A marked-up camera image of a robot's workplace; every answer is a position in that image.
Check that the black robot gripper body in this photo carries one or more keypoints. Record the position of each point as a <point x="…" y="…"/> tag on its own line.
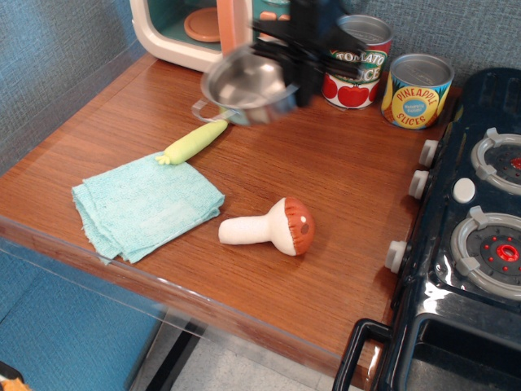
<point x="309" y="34"/>

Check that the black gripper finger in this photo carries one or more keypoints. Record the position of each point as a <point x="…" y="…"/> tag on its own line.
<point x="310" y="83"/>
<point x="291" y="73"/>

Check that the small stainless steel pot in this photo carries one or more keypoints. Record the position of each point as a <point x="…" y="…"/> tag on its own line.
<point x="246" y="89"/>

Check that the teal toy microwave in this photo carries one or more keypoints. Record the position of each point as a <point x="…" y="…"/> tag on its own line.
<point x="196" y="34"/>

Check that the tomato sauce can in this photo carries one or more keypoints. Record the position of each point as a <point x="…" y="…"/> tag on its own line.
<point x="359" y="91"/>

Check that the pineapple slices can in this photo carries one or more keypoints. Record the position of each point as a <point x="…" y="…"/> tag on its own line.
<point x="416" y="90"/>

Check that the plush brown white mushroom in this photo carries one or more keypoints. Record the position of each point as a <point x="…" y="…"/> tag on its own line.
<point x="288" y="225"/>

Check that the light teal folded cloth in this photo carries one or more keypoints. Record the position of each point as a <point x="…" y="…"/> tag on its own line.
<point x="132" y="210"/>

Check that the black toy stove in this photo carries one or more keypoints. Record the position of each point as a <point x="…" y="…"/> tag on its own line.
<point x="456" y="307"/>

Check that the green handled metal spoon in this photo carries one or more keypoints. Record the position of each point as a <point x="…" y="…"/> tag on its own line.
<point x="191" y="144"/>

